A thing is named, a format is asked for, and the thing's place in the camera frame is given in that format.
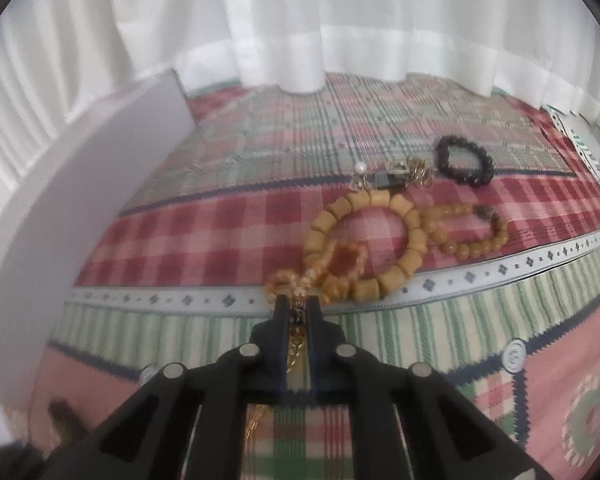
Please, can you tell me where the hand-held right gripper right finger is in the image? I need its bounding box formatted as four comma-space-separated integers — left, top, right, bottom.
304, 296, 552, 480

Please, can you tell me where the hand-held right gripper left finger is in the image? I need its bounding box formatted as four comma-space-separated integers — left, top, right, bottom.
45, 295, 295, 480

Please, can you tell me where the amber bead gold chain necklace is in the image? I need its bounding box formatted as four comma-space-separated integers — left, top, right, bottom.
249, 241, 367, 444

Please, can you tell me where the white rectangular box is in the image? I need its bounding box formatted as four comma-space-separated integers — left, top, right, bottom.
0, 69, 199, 448

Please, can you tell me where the plaid printed blanket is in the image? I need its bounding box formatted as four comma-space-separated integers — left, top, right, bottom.
5, 72, 600, 480

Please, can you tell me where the blue striped white sheet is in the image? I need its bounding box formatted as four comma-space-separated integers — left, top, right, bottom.
540, 102, 600, 216

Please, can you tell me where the white curtain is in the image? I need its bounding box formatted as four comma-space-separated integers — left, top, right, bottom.
0, 0, 600, 191

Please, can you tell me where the yellow barrel bead bracelet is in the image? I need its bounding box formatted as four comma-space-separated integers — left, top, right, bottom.
303, 190, 429, 304

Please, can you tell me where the brown round bead bracelet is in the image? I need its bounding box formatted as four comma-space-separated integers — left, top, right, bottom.
422, 203, 509, 261

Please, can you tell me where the pearl and chain trinket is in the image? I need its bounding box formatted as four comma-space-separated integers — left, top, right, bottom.
351, 156, 435, 194

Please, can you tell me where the black bead bracelet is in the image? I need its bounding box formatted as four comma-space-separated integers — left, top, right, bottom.
434, 134, 496, 189

